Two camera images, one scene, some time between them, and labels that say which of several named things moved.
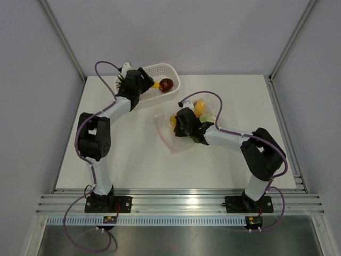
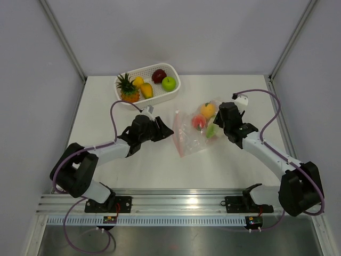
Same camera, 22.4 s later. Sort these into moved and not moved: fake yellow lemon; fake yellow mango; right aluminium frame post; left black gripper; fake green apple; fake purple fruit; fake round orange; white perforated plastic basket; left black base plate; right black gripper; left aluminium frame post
Moved: fake green apple; fake purple fruit; fake yellow lemon; fake yellow mango; left black gripper; fake round orange; right black gripper
Not moved: white perforated plastic basket; left aluminium frame post; right aluminium frame post; left black base plate
